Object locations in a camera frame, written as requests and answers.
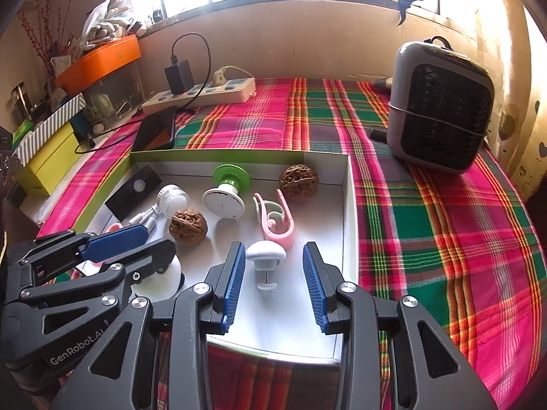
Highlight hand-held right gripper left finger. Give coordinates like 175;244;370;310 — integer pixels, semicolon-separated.
49;241;248;410

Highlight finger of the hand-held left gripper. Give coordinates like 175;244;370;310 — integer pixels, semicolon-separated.
9;223;149;285
19;239;177;308

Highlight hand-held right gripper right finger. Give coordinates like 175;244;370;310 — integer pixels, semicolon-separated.
302;241;498;410

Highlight white shallow box tray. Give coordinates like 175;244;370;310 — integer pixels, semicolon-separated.
70;149;357;366

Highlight short white usb cable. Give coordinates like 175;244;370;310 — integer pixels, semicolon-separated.
122;205;165;233

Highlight white mushroom knob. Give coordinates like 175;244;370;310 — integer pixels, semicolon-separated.
245;240;286;291

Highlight brown walnut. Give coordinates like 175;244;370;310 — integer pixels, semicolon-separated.
279;164;320;201
169;208;209;246

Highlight black bike light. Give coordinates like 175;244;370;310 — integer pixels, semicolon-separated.
105;164;163;226

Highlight white ribbed round cap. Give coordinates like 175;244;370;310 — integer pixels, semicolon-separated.
156;184;190;214

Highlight green white suction holder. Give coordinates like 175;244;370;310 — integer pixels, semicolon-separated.
202;163;255;219

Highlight yellow box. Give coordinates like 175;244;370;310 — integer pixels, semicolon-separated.
15;122;82;197

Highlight black phone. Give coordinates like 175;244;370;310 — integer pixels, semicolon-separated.
131;109;177;151

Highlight pink green plaid blanket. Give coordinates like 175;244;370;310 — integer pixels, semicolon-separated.
36;76;547;410

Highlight grey white striped box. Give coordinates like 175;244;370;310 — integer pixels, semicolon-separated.
11;93;88;165

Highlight green tissue packet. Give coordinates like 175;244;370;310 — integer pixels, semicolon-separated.
12;120;35;144

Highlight clear glass tank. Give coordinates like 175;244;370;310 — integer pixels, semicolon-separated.
83;62;148;126

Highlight metal flask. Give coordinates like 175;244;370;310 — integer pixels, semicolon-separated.
9;82;30;116

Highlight black charger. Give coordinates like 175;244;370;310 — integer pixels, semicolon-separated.
164;60;194;94

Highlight orange box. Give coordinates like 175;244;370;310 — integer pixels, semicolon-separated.
55;35;142;95

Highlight white power strip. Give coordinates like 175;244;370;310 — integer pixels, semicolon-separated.
142;77;257;116

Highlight white plug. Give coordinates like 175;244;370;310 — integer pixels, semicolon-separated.
212;65;257;86

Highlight grey black fan heater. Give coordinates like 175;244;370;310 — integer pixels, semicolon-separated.
387;40;496;175

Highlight pile of white packets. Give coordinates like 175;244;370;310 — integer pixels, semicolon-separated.
70;0;148;47

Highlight red dried branches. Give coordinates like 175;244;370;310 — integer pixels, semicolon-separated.
17;0;84;65

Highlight cream heart print curtain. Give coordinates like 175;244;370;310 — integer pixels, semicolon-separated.
474;0;547;197

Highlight black window hook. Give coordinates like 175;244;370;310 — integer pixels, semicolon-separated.
395;0;425;28

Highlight grey heater power cord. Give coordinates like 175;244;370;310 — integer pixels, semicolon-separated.
370;100;490;141

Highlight black charger cable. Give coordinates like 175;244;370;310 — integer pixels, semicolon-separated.
75;33;212;154

